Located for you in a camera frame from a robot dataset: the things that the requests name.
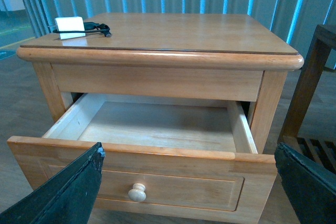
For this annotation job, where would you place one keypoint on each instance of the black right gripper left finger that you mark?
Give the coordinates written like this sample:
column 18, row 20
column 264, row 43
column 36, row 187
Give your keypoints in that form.
column 68, row 197

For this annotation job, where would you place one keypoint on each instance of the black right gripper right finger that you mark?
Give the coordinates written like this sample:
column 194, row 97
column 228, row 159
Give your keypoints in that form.
column 309, row 187

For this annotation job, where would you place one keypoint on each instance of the wooden drawer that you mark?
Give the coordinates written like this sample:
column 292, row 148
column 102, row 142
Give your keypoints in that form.
column 197, row 158

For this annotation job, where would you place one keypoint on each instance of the white charger block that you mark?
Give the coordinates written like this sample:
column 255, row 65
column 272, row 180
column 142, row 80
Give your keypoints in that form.
column 69, row 27

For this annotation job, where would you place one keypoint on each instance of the upper round drawer knob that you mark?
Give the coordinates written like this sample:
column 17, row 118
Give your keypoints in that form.
column 137, row 193

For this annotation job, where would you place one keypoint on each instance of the light wooden nightstand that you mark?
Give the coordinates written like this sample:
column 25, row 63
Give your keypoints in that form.
column 204, row 56

